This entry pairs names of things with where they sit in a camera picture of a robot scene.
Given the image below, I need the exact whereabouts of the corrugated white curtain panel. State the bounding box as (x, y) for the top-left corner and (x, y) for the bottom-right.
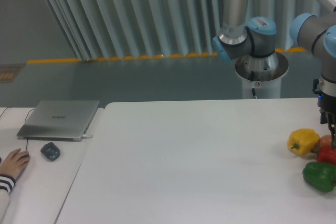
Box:
(30, 0), (336, 61)

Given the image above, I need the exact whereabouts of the red bell pepper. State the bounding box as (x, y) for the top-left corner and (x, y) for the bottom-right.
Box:
(311, 146), (336, 165)

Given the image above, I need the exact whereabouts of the person's hand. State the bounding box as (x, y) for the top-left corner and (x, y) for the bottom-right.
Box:
(1, 148), (30, 180)

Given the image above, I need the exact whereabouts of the green bell pepper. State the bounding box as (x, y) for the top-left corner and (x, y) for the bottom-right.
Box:
(302, 162), (335, 193)

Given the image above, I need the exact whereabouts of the yellow bell pepper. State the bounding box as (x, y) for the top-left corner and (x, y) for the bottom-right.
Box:
(287, 129), (320, 156)

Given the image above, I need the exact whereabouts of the orange red round fruit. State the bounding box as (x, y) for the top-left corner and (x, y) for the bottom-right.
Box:
(317, 134), (332, 149)

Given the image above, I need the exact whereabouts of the silver closed laptop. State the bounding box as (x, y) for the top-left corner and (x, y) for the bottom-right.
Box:
(17, 100), (99, 142)

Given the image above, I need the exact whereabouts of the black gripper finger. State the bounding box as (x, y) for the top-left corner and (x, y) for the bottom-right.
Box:
(328, 123), (336, 149)

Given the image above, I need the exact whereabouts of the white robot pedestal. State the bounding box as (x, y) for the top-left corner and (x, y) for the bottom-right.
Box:
(235, 52), (289, 99)

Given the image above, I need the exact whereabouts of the striped sleeve forearm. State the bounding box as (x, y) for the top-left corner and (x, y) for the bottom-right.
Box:
(1, 174), (16, 221)

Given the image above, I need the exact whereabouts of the black mouse cable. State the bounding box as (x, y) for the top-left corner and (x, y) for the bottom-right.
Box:
(24, 107), (36, 153)

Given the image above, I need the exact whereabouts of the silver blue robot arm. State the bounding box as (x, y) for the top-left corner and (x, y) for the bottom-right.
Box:
(213, 0), (335, 137)

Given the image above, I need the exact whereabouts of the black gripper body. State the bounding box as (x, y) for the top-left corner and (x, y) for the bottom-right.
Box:
(312, 78), (335, 125)

